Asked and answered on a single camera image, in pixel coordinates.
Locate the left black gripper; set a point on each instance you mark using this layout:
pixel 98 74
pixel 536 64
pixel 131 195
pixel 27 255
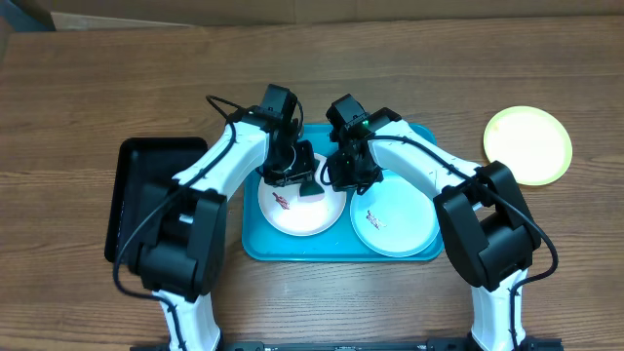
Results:
pixel 307 165

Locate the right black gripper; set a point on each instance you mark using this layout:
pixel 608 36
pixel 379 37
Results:
pixel 345 182

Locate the green and pink sponge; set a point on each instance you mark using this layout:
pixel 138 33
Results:
pixel 310 191

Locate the white plate with stain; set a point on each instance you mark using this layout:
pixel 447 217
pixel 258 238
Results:
pixel 291 213

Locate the light blue plate with stain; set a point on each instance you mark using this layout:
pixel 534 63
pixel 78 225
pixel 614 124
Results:
pixel 396 220

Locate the yellow-green plate with stain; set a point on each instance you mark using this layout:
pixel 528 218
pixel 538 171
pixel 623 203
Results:
pixel 531 142

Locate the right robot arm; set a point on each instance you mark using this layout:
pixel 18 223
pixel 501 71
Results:
pixel 487 228

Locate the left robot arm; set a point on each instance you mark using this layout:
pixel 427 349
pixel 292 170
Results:
pixel 166 229

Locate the teal plastic serving tray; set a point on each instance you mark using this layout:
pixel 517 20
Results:
pixel 339 243

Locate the black rectangular tray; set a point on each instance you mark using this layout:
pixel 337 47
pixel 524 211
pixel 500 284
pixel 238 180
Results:
pixel 142 160

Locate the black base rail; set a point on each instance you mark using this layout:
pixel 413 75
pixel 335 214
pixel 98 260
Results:
pixel 433 344

